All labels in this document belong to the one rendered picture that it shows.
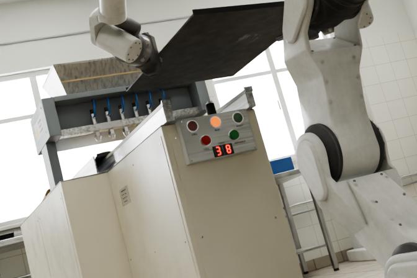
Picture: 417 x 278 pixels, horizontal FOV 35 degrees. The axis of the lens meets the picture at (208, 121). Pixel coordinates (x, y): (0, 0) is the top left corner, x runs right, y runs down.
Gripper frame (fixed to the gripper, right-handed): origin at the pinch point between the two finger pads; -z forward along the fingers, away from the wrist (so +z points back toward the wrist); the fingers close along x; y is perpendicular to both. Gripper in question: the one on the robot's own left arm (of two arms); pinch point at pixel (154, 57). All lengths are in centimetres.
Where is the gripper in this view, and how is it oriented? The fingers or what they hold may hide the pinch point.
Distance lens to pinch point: 189.6
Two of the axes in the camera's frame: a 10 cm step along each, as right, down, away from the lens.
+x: -2.6, -9.5, 1.8
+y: -9.0, 3.0, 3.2
